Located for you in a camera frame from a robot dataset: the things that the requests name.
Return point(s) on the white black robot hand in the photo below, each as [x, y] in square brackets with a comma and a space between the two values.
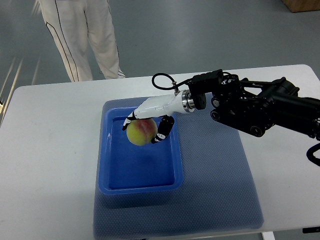
[161, 110]

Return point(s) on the yellow red peach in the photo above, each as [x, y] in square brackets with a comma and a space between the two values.
[141, 131]

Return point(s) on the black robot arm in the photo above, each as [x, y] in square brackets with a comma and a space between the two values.
[255, 106]

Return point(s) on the blue plastic tray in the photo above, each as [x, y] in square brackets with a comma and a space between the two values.
[125, 168]

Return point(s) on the blue grey textured mat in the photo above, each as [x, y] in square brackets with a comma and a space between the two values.
[217, 194]

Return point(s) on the person in white trousers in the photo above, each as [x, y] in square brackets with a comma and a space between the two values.
[76, 25]

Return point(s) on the white table leg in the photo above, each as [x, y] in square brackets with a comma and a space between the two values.
[268, 235]

